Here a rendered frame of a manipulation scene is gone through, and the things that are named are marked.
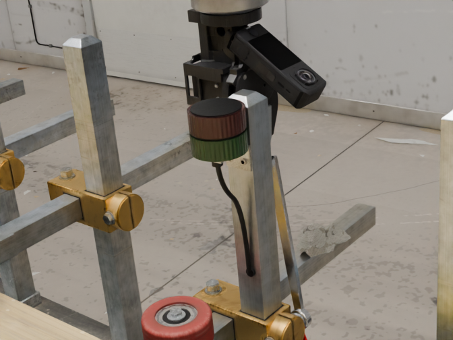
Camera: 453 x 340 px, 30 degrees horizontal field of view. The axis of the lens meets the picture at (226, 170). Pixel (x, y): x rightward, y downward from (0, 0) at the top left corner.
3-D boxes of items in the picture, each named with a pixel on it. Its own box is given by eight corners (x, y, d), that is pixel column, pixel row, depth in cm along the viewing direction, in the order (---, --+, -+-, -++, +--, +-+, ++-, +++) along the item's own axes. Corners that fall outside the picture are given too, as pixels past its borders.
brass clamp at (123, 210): (82, 198, 121) (76, 166, 119) (149, 220, 113) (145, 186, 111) (48, 215, 117) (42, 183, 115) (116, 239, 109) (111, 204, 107)
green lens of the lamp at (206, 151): (216, 135, 92) (214, 116, 91) (259, 145, 89) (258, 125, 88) (179, 154, 88) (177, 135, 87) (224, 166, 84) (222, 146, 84)
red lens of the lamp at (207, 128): (214, 114, 91) (212, 94, 90) (258, 123, 88) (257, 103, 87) (176, 132, 87) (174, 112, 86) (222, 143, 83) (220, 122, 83)
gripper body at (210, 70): (226, 91, 107) (218, -4, 102) (280, 101, 102) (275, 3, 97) (186, 110, 102) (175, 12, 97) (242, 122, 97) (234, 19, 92)
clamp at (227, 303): (220, 310, 110) (216, 277, 108) (307, 344, 102) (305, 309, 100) (191, 332, 106) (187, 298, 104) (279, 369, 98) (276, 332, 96)
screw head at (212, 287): (212, 284, 107) (211, 276, 106) (224, 289, 105) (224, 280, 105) (201, 291, 105) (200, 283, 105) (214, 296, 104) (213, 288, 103)
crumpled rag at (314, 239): (315, 222, 121) (314, 208, 120) (356, 234, 117) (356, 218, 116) (279, 249, 115) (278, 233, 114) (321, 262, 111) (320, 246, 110)
